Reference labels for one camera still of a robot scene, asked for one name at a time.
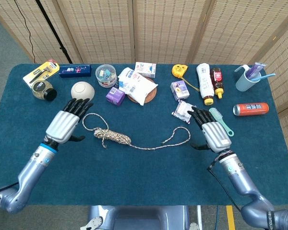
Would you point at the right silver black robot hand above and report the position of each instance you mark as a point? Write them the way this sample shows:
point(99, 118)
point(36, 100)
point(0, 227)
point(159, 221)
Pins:
point(216, 136)

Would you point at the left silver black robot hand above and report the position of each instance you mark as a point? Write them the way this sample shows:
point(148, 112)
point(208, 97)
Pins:
point(62, 124)

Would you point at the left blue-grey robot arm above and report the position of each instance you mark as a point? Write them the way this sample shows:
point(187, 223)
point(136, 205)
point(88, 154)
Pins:
point(28, 172)

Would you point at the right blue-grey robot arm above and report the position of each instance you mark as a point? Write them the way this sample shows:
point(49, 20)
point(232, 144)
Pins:
point(237, 175)

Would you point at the mint green brush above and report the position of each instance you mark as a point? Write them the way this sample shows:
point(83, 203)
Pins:
point(216, 112)

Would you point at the beige upturned bowl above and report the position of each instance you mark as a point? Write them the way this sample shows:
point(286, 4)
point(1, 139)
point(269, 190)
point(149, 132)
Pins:
point(82, 89)

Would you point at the glass jar with black lid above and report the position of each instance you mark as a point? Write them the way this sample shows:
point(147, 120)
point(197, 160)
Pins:
point(39, 89)

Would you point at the crumpled white snack packet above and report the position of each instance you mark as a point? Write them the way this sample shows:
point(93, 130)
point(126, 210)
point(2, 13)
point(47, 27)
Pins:
point(181, 111)

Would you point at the orange drink can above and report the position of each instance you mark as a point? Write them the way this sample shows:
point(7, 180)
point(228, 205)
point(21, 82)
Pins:
point(252, 109)

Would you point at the dark blue long box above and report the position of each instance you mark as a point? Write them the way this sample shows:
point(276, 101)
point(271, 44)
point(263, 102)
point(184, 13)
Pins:
point(74, 70)

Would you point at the white bottle with yellow cap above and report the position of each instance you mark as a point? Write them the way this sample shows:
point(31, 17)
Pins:
point(205, 81)

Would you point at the yellow razor blister pack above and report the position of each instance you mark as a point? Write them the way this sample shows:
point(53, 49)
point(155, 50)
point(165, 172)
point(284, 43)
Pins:
point(46, 69)

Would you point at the brown honey squeeze bottle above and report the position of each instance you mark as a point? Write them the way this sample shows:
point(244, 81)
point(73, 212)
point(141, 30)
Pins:
point(217, 79)

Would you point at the white purple drink carton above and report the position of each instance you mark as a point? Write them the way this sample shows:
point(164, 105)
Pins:
point(180, 89)

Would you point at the purple small box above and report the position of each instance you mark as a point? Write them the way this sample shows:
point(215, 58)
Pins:
point(115, 95)

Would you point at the light blue cup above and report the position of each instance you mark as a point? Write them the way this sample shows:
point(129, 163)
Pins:
point(244, 82)

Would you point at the clear plastic tub of clips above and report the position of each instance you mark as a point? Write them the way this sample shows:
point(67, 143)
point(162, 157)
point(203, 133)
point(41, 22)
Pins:
point(105, 74)

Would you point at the blue binder clip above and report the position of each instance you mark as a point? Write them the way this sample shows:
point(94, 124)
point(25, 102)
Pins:
point(121, 84)

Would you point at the yellow tape measure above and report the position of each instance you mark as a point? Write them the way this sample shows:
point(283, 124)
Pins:
point(178, 70)

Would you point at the brown woven rattan coaster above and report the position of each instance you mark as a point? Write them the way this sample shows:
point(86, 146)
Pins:
point(151, 95)

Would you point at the blue toothbrush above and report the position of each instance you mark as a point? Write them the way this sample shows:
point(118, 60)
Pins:
point(266, 76)

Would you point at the purple toothpaste tube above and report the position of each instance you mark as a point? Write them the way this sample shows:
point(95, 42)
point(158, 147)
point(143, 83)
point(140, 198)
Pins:
point(256, 69)

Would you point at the white plastic bag pack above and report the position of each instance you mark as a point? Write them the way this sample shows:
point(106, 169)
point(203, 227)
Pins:
point(136, 86)

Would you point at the blue carpet table cover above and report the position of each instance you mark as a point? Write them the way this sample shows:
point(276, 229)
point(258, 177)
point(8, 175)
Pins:
point(134, 172)

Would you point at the black tripod pole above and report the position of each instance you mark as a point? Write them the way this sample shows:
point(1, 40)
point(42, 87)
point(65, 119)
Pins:
point(55, 33)

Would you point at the white box with blue print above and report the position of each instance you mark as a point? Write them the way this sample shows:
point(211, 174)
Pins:
point(146, 69)

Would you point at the blue-grey robot torso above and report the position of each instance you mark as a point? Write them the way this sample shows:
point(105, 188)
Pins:
point(139, 218)

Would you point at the woven bamboo folding screen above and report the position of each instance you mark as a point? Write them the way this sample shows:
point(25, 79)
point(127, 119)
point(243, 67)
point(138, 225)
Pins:
point(163, 28)

